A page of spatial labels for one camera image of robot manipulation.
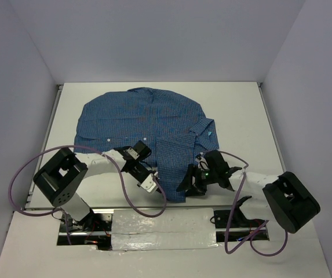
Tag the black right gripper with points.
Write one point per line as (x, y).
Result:
(197, 189)

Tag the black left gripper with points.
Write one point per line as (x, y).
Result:
(150, 170)

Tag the blue checked long sleeve shirt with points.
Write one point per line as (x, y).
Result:
(173, 126)

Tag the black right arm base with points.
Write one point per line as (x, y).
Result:
(240, 225)

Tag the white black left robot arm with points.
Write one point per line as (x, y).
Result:
(61, 176)

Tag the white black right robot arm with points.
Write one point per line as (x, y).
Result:
(288, 201)

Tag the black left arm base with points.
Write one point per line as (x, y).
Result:
(96, 231)

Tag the silver tape patch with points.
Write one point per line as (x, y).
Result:
(175, 229)

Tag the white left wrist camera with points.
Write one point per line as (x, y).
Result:
(150, 184)

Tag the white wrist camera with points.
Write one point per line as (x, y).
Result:
(150, 184)
(202, 164)

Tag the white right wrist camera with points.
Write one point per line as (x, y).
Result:
(202, 164)

